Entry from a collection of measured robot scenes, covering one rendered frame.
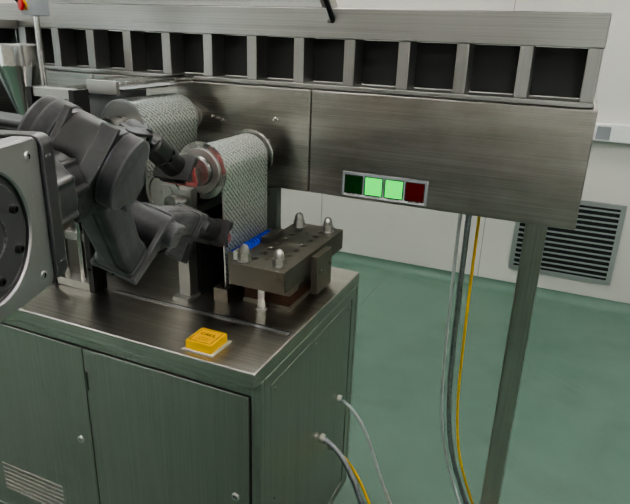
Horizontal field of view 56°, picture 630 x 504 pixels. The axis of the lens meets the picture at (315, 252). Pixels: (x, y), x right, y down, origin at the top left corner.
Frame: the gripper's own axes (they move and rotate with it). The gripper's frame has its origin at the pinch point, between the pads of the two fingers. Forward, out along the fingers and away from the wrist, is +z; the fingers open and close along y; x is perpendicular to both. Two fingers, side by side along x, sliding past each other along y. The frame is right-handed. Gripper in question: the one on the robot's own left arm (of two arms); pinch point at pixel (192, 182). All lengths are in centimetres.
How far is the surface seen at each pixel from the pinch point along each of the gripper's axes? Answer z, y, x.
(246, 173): 12.4, 6.6, 10.0
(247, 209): 19.1, 6.5, 2.2
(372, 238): 275, -34, 89
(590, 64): 9, 87, 47
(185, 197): 2.5, -2.2, -3.2
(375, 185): 30, 37, 19
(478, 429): 158, 70, -31
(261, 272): 12.8, 19.7, -16.2
